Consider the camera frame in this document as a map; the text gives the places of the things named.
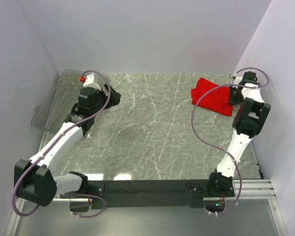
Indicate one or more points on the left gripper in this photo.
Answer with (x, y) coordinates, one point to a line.
(114, 98)

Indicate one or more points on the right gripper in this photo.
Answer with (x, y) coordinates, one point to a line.
(232, 101)

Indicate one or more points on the red t shirt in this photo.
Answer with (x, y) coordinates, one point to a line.
(216, 101)

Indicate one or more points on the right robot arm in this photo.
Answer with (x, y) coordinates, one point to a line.
(248, 123)

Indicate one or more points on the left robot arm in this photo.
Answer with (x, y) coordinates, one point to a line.
(33, 178)

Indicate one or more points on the clear plastic bin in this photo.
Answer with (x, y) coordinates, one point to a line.
(57, 105)

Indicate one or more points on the black base beam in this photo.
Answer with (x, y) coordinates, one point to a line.
(152, 193)

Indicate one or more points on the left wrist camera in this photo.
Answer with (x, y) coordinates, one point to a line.
(90, 80)

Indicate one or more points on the aluminium rail frame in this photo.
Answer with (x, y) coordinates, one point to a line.
(244, 189)

